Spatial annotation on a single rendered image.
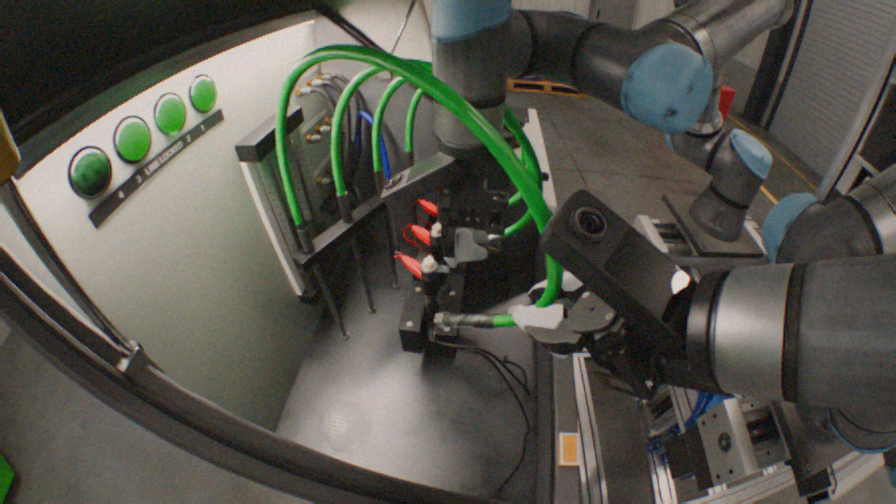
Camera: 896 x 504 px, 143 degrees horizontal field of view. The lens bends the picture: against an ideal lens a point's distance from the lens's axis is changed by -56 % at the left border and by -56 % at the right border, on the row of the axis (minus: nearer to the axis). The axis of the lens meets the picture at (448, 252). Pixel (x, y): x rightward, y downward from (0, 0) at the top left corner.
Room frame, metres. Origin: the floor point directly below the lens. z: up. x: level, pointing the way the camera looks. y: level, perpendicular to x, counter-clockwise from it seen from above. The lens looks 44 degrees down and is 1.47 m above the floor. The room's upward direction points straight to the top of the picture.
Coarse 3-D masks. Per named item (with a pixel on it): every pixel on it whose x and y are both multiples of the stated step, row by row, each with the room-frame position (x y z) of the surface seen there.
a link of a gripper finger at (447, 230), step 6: (444, 210) 0.32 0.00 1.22; (444, 216) 0.32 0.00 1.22; (444, 222) 0.31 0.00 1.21; (444, 228) 0.31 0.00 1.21; (450, 228) 0.31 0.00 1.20; (444, 234) 0.31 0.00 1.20; (450, 234) 0.31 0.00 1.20; (444, 240) 0.31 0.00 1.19; (450, 240) 0.30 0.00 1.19; (444, 246) 0.31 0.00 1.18; (450, 246) 0.31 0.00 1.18; (444, 252) 0.31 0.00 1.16; (450, 252) 0.32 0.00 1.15
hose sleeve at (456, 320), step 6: (444, 318) 0.24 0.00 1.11; (450, 318) 0.24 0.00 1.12; (456, 318) 0.24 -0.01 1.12; (462, 318) 0.23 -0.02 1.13; (468, 318) 0.23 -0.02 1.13; (474, 318) 0.22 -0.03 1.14; (480, 318) 0.22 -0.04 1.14; (486, 318) 0.22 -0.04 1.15; (492, 318) 0.21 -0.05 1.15; (450, 324) 0.24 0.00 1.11; (456, 324) 0.23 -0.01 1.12; (462, 324) 0.23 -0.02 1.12; (468, 324) 0.22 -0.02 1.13; (474, 324) 0.22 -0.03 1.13; (480, 324) 0.22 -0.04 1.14; (486, 324) 0.21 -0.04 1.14; (492, 324) 0.21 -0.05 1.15
